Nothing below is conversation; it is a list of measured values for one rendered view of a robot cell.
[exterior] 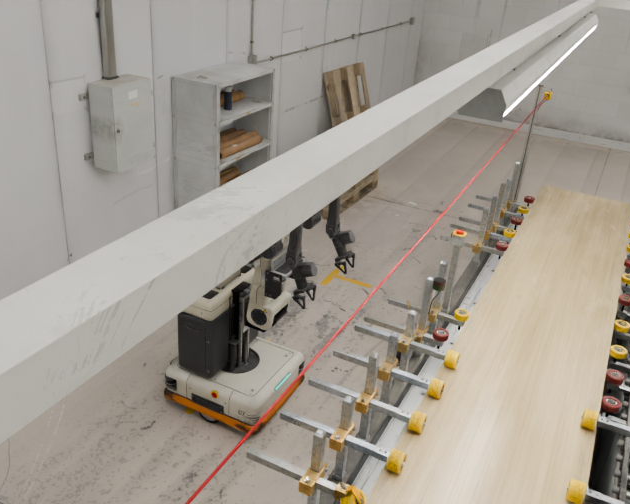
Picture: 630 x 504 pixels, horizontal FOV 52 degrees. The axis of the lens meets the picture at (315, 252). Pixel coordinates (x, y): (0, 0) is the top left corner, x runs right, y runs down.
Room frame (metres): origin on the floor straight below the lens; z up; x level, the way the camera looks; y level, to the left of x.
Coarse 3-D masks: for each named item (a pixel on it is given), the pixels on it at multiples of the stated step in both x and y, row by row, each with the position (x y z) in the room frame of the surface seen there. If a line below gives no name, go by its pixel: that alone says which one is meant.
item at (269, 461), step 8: (248, 456) 1.80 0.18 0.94; (256, 456) 1.78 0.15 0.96; (264, 456) 1.79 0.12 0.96; (272, 456) 1.79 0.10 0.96; (264, 464) 1.77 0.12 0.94; (272, 464) 1.76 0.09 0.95; (280, 464) 1.75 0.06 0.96; (288, 464) 1.76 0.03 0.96; (280, 472) 1.74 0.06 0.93; (288, 472) 1.73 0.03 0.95; (296, 472) 1.72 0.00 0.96; (304, 472) 1.72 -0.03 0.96; (320, 480) 1.69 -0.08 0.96; (320, 488) 1.67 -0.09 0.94; (328, 488) 1.66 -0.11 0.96
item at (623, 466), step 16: (624, 320) 3.93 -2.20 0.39; (624, 384) 2.81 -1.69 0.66; (624, 400) 2.61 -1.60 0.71; (608, 432) 2.77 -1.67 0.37; (608, 448) 2.56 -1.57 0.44; (624, 448) 2.12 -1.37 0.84; (608, 464) 2.39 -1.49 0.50; (624, 464) 2.02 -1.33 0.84; (608, 480) 2.23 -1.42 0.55; (624, 480) 1.94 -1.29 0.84; (624, 496) 1.85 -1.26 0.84
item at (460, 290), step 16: (512, 208) 5.08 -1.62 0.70; (496, 240) 4.43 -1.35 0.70; (480, 256) 4.12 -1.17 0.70; (464, 272) 3.86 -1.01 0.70; (464, 288) 3.64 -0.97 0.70; (416, 368) 2.75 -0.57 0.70; (400, 384) 2.61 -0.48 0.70; (400, 400) 2.54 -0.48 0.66; (384, 416) 2.36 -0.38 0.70; (352, 448) 2.14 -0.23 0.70; (352, 464) 2.04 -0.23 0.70; (336, 480) 1.95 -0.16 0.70; (352, 480) 2.01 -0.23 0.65; (320, 496) 1.86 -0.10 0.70
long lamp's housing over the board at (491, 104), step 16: (592, 16) 3.66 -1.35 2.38; (576, 32) 3.00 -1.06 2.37; (544, 48) 2.40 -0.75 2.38; (560, 48) 2.54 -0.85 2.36; (528, 64) 2.04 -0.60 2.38; (544, 64) 2.20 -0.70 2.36; (512, 80) 1.78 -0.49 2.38; (528, 80) 1.93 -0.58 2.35; (480, 96) 1.66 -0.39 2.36; (496, 96) 1.65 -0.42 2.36; (512, 96) 1.72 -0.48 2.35; (464, 112) 1.68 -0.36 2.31; (480, 112) 1.66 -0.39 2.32; (496, 112) 1.64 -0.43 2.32
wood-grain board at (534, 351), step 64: (576, 192) 5.05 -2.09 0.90; (512, 256) 3.75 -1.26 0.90; (576, 256) 3.83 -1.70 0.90; (512, 320) 2.97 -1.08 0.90; (576, 320) 3.03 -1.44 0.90; (448, 384) 2.38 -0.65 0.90; (512, 384) 2.42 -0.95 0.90; (576, 384) 2.46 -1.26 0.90; (448, 448) 1.97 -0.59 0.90; (512, 448) 2.00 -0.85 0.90; (576, 448) 2.03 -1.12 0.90
